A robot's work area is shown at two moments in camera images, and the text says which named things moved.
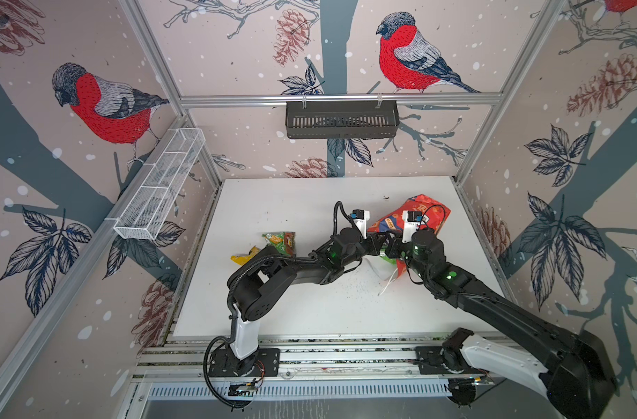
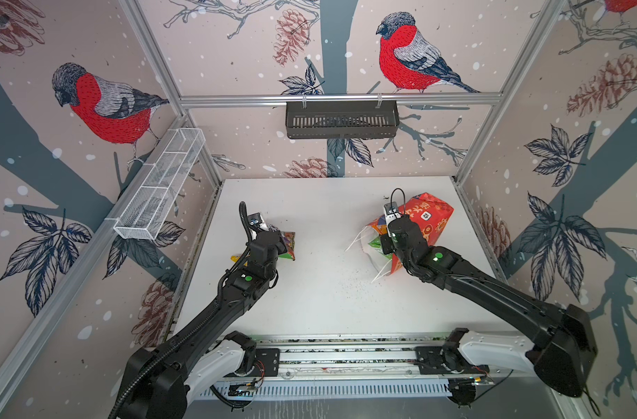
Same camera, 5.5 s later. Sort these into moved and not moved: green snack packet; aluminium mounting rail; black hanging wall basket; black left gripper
Moved: black left gripper
Not moved: aluminium mounting rail; green snack packet; black hanging wall basket
